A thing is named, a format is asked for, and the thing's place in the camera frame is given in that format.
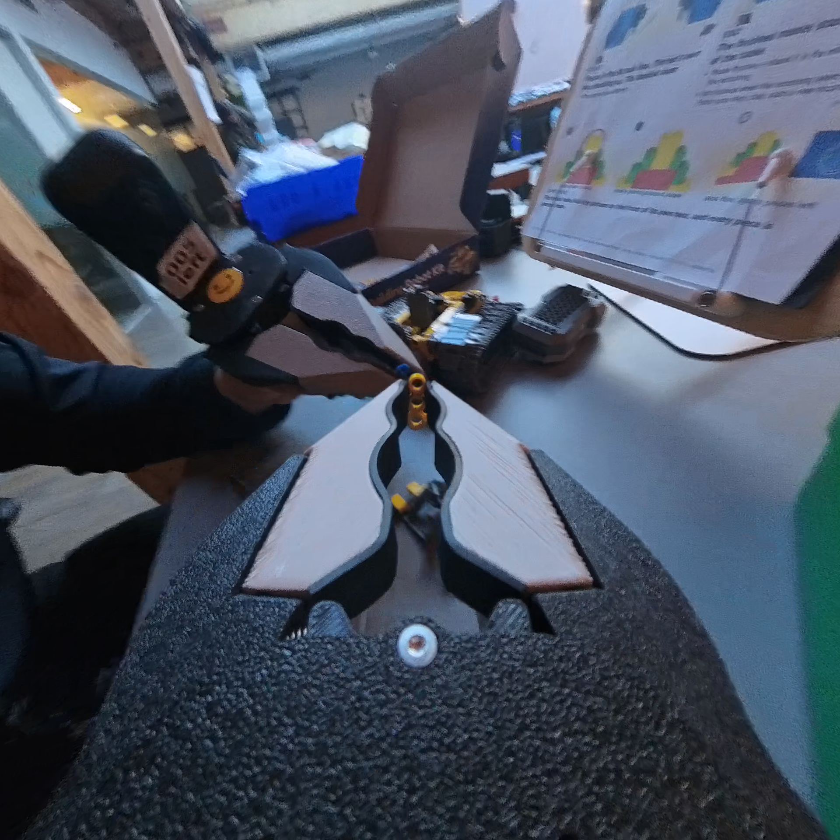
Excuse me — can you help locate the grey desk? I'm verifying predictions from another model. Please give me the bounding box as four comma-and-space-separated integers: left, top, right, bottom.
118, 249, 840, 795

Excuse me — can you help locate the green plastic bin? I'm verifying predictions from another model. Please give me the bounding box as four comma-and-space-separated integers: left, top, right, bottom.
794, 407, 840, 840

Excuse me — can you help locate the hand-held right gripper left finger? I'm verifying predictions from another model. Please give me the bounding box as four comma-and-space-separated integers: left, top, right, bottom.
241, 379, 403, 619

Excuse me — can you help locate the open cardboard kit box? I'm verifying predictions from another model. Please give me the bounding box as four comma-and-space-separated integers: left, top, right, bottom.
289, 0, 522, 306

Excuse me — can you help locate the dark grey studded shell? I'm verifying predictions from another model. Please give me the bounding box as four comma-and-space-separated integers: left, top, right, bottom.
512, 283, 608, 365

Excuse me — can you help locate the small black container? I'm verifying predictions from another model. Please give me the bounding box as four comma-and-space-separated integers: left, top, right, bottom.
478, 190, 516, 260

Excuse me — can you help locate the small yellow black brick assembly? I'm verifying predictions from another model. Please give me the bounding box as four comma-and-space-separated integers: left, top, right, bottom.
390, 479, 448, 546

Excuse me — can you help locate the person's dark clothing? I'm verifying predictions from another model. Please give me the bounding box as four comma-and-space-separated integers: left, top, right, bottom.
0, 499, 172, 840

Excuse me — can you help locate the wooden panel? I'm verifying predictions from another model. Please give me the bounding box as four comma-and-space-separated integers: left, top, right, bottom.
0, 180, 148, 368

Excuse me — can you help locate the wooden instruction sheet board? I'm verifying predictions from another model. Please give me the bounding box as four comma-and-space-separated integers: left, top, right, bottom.
521, 0, 840, 358

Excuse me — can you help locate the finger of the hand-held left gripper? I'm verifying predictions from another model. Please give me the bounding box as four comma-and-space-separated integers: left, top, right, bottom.
246, 327, 396, 399
289, 269, 425, 379

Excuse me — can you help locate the blue container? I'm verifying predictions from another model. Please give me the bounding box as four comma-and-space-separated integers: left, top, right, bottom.
239, 155, 365, 244

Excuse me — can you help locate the toy brick robot model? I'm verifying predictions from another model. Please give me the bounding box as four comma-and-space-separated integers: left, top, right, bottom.
381, 289, 522, 395

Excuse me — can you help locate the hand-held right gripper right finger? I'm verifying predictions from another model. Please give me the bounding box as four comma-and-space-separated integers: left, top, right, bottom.
430, 381, 596, 619

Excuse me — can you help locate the person's left forearm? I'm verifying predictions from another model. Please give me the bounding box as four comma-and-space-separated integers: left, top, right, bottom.
0, 331, 290, 476

